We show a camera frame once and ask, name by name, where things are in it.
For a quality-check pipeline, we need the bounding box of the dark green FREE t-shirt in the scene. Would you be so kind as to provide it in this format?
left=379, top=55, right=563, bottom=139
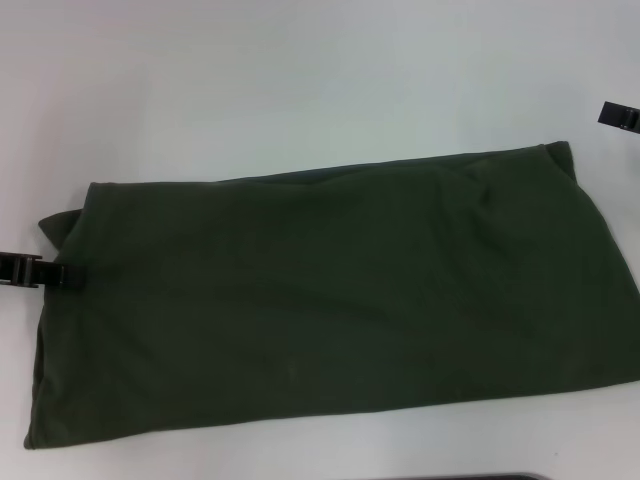
left=22, top=140, right=640, bottom=440

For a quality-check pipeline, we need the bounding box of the dark rounded panel edge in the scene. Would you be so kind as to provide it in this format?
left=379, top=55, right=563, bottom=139
left=394, top=470, right=551, bottom=480

